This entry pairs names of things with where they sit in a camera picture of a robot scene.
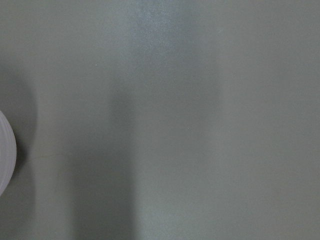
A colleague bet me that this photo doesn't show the pink bowl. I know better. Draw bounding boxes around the pink bowl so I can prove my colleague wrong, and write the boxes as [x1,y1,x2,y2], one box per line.
[0,111,17,195]

